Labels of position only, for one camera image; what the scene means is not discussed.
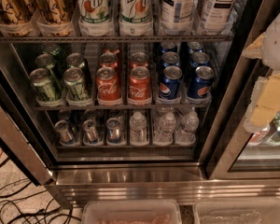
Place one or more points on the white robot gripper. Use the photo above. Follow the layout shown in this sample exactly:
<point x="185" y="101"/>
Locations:
<point x="277" y="44"/>

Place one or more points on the pepsi can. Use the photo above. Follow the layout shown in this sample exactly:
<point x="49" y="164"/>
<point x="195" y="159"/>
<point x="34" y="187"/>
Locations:
<point x="199" y="59"/>
<point x="170" y="82"/>
<point x="194" y="47"/>
<point x="169" y="58"/>
<point x="201" y="82"/>
<point x="166" y="47"/>

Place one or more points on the front right coca-cola can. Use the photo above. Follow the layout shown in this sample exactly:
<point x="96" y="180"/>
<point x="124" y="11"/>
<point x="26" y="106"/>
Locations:
<point x="139" y="83"/>

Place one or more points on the coca-cola can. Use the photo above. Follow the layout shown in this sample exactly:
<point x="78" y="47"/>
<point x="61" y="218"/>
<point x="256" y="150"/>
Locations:
<point x="109" y="60"/>
<point x="139" y="83"/>
<point x="139" y="59"/>
<point x="107" y="84"/>
<point x="111" y="48"/>

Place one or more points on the middle right coca-cola can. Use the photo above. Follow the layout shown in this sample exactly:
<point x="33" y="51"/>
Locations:
<point x="139" y="59"/>

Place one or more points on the stainless steel fridge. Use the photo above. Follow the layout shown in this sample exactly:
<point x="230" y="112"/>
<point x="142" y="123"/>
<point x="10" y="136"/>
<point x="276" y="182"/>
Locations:
<point x="224" y="161"/>

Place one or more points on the middle left coca-cola can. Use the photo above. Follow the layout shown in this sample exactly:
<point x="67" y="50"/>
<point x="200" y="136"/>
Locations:
<point x="109" y="60"/>

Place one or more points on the back coca-cola can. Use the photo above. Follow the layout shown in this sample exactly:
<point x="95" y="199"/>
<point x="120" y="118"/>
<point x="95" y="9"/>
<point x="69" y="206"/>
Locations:
<point x="111" y="48"/>

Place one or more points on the front left coca-cola can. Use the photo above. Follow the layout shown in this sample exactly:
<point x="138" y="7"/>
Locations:
<point x="107" y="84"/>

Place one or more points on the right silver blue can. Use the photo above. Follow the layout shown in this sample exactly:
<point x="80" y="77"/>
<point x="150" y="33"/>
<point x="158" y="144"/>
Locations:
<point x="113" y="130"/>

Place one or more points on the silver blue can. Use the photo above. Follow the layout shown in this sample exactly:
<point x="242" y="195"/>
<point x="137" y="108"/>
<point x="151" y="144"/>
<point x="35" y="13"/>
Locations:
<point x="90" y="131"/>
<point x="64" y="131"/>
<point x="113" y="130"/>

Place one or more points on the middle silver blue can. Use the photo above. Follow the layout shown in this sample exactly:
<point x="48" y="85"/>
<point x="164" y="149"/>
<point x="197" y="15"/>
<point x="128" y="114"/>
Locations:
<point x="90" y="131"/>

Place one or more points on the front right green can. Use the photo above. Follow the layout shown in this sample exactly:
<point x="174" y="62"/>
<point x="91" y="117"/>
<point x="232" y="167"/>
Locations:
<point x="76" y="83"/>

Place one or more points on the green can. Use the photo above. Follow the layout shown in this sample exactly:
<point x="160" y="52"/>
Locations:
<point x="53" y="49"/>
<point x="47" y="61"/>
<point x="76" y="83"/>
<point x="45" y="85"/>
<point x="79" y="61"/>

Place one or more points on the middle right green can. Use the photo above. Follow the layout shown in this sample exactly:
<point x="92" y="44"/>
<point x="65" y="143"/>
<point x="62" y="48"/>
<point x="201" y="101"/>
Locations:
<point x="79" y="61"/>

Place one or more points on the left silver blue can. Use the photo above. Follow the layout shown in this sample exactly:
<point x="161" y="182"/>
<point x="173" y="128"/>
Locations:
<point x="64" y="131"/>

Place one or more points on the back green can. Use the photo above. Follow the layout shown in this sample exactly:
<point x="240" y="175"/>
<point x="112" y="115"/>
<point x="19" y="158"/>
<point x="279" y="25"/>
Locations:
<point x="53" y="49"/>

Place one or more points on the middle left green can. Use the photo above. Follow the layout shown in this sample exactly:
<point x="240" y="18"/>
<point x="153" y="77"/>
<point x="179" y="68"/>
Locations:
<point x="47" y="61"/>

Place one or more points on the front left green can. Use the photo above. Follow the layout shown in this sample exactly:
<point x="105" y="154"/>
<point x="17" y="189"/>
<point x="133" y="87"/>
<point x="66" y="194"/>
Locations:
<point x="45" y="85"/>

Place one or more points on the steel fridge door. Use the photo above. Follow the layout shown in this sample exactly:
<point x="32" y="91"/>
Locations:
<point x="14" y="143"/>

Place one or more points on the right tea bottle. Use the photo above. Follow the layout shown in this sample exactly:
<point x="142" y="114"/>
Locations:
<point x="216" y="11"/>

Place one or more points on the tea bottle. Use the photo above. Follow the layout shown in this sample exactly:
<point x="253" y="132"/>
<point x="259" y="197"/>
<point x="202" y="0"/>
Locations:
<point x="216" y="11"/>
<point x="176" y="11"/>

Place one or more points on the right water bottle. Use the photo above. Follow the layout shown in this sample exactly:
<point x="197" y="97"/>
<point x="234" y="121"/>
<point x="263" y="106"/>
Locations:
<point x="188" y="125"/>

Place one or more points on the water bottle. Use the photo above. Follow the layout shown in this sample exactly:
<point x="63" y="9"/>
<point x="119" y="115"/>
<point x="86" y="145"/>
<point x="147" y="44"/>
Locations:
<point x="188" y="125"/>
<point x="165" y="127"/>
<point x="138" y="129"/>

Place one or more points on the left tea bottle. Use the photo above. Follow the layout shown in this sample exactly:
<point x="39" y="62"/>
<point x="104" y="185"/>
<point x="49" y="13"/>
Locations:
<point x="176" y="11"/>

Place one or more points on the middle water bottle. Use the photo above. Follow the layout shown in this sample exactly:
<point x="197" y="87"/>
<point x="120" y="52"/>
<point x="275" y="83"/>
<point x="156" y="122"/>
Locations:
<point x="165" y="127"/>

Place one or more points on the left water bottle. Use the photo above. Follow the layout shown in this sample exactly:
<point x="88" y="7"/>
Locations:
<point x="138" y="129"/>

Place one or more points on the right 7up bottle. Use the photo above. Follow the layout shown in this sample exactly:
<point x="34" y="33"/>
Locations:
<point x="135" y="11"/>

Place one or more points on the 7up bottle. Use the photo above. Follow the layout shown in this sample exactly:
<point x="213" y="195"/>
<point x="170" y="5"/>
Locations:
<point x="94" y="11"/>
<point x="135" y="11"/>

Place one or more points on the right clear plastic bin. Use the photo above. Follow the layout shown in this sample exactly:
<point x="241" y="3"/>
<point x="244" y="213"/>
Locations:
<point x="253" y="210"/>

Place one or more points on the clear plastic bin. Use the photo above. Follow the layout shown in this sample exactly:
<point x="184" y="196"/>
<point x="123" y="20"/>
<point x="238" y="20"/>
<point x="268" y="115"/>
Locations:
<point x="253" y="210"/>
<point x="132" y="212"/>

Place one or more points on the left 7up bottle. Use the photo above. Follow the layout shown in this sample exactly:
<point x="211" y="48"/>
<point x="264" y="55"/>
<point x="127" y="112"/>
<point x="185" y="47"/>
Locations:
<point x="94" y="11"/>

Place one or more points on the left clear plastic bin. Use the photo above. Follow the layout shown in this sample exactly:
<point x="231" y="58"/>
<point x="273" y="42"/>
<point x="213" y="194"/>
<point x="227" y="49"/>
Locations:
<point x="132" y="212"/>

